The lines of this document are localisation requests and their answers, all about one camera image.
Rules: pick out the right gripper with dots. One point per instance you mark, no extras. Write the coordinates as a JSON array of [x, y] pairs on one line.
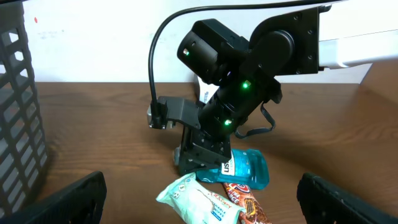
[[198, 152]]

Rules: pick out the red chocolate bar wrapper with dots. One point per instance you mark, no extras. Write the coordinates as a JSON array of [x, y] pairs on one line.
[[241, 195]]

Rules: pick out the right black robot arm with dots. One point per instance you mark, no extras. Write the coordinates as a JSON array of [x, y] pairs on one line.
[[245, 72]]

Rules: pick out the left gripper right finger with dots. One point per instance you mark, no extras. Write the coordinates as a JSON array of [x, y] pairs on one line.
[[326, 203]]

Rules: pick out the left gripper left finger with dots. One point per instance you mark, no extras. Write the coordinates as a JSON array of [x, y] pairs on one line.
[[81, 202]]

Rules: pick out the blue mouthwash bottle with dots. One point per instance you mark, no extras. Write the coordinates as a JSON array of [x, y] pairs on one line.
[[246, 167]]

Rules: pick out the grey plastic shopping basket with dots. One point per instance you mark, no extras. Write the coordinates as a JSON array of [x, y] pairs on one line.
[[24, 154]]

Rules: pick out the light blue tissue pack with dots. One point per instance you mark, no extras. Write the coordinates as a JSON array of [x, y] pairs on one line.
[[197, 205]]

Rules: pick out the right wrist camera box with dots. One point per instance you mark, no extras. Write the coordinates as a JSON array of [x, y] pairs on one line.
[[169, 110]]

